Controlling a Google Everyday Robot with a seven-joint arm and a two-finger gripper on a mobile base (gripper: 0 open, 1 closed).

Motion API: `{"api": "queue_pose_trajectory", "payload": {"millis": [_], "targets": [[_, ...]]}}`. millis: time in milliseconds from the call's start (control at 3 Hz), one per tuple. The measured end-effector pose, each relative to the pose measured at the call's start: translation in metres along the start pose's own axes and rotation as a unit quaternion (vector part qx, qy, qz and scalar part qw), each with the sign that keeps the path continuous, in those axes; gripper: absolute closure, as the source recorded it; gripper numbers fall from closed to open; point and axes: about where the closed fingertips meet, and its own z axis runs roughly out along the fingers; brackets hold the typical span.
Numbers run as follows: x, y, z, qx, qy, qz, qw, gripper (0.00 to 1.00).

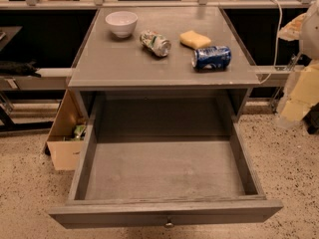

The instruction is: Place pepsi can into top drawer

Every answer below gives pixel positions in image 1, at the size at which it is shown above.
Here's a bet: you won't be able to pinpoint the crushed green white can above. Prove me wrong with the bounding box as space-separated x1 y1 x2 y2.
140 30 171 57

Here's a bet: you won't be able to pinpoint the blue pepsi can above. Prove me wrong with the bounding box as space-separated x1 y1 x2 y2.
191 46 231 71

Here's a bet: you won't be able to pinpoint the black cloth on shelf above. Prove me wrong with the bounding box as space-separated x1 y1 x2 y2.
0 61 41 78

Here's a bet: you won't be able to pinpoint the cardboard box on floor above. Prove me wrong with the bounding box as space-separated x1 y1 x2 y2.
47 90 86 170

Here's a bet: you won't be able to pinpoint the yellow sponge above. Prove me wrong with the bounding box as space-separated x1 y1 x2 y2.
179 30 211 50

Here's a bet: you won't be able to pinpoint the white cable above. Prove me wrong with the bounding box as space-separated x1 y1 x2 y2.
260 0 284 85

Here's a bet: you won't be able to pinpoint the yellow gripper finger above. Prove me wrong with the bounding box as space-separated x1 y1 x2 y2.
278 13 306 41
278 64 319 122

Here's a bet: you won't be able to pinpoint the grey wooden cabinet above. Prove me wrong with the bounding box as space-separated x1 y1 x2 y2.
68 6 262 124

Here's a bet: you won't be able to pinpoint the round metal drawer knob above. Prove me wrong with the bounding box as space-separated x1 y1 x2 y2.
164 219 174 229

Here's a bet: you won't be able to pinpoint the green items in box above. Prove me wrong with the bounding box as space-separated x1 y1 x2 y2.
70 124 87 141

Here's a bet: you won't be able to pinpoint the open grey top drawer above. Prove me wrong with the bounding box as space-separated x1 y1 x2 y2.
48 91 284 230

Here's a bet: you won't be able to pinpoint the white ceramic bowl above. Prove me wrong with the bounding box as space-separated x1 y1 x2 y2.
105 11 138 38

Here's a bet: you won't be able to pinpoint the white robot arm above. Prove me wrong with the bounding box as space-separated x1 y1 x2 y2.
277 0 319 122

